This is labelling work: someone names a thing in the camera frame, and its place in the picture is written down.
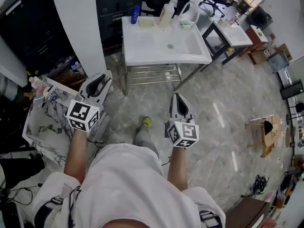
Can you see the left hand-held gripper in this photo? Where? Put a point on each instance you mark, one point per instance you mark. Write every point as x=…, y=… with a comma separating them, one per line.
x=79, y=110

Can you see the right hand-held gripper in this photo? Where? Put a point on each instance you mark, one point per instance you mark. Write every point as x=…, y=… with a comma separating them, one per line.
x=187, y=132

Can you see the person's right forearm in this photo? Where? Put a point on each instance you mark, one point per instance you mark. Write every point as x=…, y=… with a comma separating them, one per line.
x=177, y=170

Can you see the person's left forearm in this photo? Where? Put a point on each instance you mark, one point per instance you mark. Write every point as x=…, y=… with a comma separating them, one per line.
x=74, y=158

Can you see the clear water bottle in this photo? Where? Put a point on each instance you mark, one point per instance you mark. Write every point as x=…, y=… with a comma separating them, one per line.
x=78, y=68

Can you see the person's yellow-green shoe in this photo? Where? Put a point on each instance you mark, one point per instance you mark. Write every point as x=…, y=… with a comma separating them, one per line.
x=146, y=122

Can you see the chrome faucet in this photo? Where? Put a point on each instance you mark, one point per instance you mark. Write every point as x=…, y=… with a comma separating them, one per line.
x=50, y=96

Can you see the person's grey trouser leg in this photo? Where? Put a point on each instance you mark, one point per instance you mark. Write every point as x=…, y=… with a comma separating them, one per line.
x=146, y=141

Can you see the pink bottle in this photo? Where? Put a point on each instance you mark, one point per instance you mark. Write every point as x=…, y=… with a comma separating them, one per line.
x=38, y=83

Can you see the marble pattern sink cabinet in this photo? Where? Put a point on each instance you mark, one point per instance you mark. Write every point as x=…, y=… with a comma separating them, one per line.
x=47, y=125

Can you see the blue shampoo bottle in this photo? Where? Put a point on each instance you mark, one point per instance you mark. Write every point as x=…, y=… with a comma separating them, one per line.
x=135, y=14

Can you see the black drawer cabinet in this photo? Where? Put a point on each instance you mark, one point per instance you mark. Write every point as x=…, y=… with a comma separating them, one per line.
x=118, y=6

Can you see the large black case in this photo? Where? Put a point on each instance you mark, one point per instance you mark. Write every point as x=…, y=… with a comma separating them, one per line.
x=31, y=27

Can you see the small wooden stool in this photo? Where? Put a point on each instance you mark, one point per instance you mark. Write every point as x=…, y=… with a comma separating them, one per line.
x=270, y=136

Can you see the white pump bottle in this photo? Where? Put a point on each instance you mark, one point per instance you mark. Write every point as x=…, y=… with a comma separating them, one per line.
x=166, y=13

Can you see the person's white shirt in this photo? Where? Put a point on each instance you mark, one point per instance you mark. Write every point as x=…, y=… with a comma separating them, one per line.
x=128, y=189

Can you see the white curved faucet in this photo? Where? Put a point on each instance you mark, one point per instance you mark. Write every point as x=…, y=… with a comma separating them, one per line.
x=196, y=11

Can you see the brown wooden cabinet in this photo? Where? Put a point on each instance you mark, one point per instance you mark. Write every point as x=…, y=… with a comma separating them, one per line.
x=255, y=35

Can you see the blue bag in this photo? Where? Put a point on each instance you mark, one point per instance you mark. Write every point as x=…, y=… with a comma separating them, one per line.
x=279, y=63

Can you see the black framed monitor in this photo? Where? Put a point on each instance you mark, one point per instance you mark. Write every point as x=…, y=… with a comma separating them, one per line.
x=292, y=89

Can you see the black round stool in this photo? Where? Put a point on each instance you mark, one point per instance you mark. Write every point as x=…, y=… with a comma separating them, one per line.
x=299, y=108

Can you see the black box printer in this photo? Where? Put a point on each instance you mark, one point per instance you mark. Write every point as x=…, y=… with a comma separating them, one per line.
x=259, y=16

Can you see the dark brown wooden table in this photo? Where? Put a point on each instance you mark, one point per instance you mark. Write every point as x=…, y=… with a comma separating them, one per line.
x=247, y=212

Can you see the white sink on metal frame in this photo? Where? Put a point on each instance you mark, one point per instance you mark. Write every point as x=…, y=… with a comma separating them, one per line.
x=152, y=44

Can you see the white sink on black frame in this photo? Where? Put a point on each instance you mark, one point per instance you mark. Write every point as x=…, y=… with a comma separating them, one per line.
x=235, y=35

